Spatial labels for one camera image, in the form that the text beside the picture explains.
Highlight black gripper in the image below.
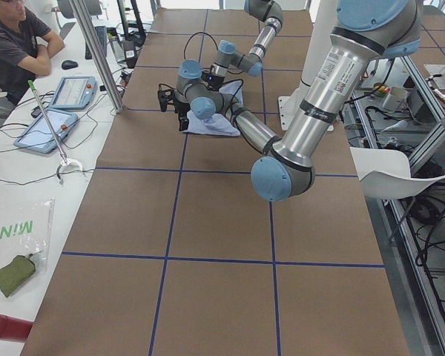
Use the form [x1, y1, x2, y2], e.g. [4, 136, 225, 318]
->
[157, 83, 190, 131]
[202, 66, 226, 91]

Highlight light blue striped shirt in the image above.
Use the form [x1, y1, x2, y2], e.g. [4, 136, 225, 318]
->
[184, 79, 243, 136]

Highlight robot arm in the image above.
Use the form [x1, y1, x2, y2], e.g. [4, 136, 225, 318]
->
[202, 1, 283, 91]
[157, 1, 423, 202]

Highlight black keyboard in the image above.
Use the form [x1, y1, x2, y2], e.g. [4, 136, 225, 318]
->
[84, 24, 108, 60]

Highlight upper teach pendant tablet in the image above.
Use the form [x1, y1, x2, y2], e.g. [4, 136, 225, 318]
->
[49, 76, 96, 111]

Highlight teach pendant tablet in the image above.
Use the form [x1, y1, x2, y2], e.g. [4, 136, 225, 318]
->
[13, 108, 78, 154]
[49, 76, 96, 111]

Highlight black computer mouse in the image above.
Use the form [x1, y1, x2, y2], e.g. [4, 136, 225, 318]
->
[61, 60, 79, 70]

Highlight lower teach pendant tablet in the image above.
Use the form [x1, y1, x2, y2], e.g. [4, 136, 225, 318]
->
[13, 108, 78, 154]

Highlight seated person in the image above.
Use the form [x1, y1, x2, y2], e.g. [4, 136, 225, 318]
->
[0, 1, 65, 105]

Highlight clear plastic bag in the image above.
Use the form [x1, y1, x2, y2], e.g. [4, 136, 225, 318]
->
[0, 198, 55, 273]

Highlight green fabric pouch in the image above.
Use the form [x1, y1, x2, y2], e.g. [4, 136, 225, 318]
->
[0, 253, 38, 297]

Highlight red cylinder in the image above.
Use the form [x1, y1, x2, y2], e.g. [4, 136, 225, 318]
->
[0, 314, 33, 343]

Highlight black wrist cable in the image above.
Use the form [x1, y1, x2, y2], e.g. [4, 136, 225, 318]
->
[222, 78, 245, 116]

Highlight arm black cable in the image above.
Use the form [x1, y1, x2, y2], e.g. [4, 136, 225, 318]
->
[183, 31, 218, 62]

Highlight green handled reacher stick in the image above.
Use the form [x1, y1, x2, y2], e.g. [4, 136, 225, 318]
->
[27, 80, 84, 185]

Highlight aluminium frame post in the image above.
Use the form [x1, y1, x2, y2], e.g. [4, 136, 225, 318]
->
[70, 0, 123, 113]

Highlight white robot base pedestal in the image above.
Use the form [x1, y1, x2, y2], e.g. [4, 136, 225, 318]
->
[278, 0, 337, 131]

